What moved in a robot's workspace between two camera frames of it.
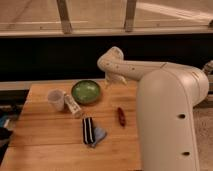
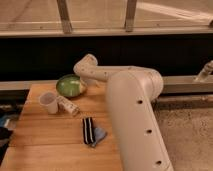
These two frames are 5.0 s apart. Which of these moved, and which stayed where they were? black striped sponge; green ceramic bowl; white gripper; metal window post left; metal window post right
Moved: green ceramic bowl; white gripper
Stayed: black striped sponge; metal window post right; metal window post left
